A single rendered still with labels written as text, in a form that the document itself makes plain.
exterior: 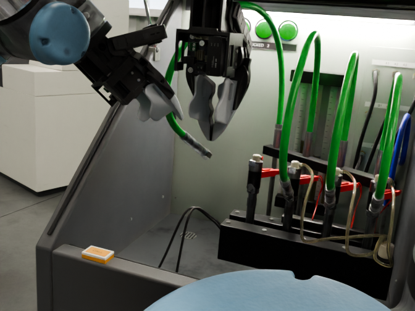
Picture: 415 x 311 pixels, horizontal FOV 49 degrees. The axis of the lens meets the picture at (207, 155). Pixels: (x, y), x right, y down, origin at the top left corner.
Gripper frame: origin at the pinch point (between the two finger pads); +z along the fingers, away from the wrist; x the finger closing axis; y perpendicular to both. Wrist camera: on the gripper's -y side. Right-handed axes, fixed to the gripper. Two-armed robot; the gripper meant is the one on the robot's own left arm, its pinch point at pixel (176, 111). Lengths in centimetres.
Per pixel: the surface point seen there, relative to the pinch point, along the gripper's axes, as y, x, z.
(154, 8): -248, -418, 56
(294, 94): -9.6, 18.6, 6.9
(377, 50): -46, 6, 27
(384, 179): -5.9, 29.2, 23.0
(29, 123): -27, -286, 25
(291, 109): -7.2, 18.8, 7.9
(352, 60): -22.0, 21.1, 11.0
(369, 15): -48, 7, 19
